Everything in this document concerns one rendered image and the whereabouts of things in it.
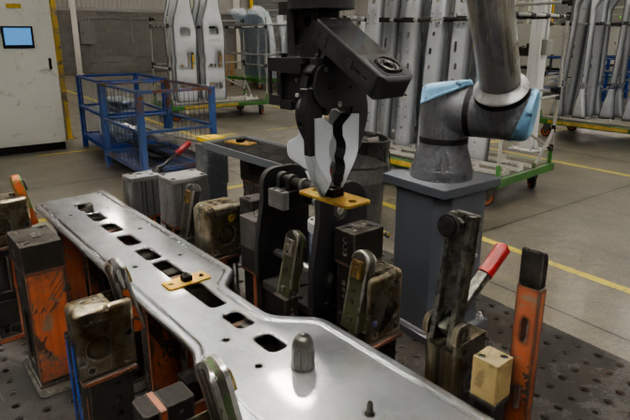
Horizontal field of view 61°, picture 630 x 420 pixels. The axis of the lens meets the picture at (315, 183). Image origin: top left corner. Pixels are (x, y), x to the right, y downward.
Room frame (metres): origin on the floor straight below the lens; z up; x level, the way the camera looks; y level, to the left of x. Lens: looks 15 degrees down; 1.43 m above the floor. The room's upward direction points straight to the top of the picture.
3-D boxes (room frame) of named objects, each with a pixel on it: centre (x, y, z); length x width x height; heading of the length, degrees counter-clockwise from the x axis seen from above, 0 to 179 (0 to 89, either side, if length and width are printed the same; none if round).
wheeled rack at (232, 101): (10.09, 1.92, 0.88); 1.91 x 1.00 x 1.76; 124
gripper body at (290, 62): (0.61, 0.00, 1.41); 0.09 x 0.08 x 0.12; 41
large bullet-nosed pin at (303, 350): (0.64, 0.02, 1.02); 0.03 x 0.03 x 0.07
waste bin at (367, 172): (3.94, -0.31, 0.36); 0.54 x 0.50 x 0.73; 126
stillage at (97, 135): (6.88, 2.46, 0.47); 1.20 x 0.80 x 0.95; 34
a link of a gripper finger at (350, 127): (0.62, -0.02, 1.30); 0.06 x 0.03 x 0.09; 41
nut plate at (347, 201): (0.58, -0.02, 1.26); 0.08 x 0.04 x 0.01; 41
